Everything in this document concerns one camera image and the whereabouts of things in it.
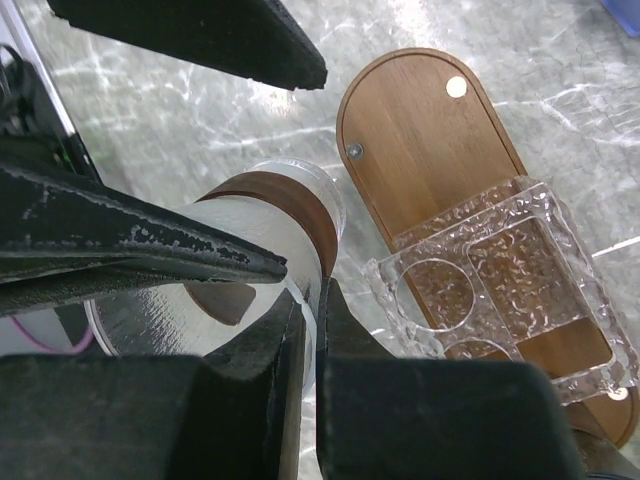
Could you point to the clear textured plastic holder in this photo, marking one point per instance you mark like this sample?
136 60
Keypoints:
501 274

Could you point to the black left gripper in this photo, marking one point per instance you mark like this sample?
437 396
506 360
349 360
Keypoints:
65 238

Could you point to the dark glass cup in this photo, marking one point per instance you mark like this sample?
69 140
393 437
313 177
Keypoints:
600 456

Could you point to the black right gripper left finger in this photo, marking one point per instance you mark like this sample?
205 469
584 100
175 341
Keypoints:
232 414

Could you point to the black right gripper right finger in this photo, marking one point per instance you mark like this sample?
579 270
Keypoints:
383 417

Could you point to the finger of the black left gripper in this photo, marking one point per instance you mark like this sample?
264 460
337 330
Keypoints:
252 39

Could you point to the purple drawer box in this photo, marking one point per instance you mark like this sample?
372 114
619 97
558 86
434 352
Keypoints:
626 13

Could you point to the brown wooden tray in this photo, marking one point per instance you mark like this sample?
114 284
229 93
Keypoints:
419 136

